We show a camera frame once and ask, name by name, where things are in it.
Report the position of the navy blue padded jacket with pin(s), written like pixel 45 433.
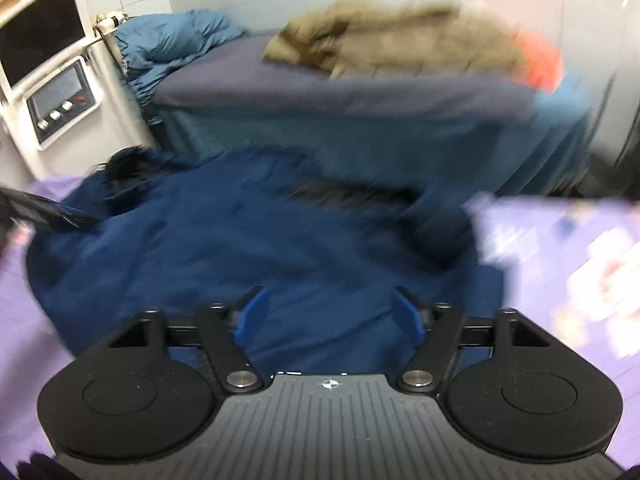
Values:
pixel 240 260

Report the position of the light blue pillow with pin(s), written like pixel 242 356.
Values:
pixel 170 40

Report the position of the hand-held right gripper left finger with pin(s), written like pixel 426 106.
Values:
pixel 250 317

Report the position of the khaki coat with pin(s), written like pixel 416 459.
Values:
pixel 400 45

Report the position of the white machine with screens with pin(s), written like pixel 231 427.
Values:
pixel 45 50

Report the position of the purple printed bed sheet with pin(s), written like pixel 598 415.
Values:
pixel 560 270

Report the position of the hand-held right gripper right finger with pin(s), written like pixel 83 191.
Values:
pixel 407 317

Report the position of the metal bed rail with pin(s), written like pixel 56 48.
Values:
pixel 107 27

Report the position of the bed with blue skirt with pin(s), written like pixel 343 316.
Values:
pixel 450 155

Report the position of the orange cloth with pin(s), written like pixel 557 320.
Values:
pixel 542 62

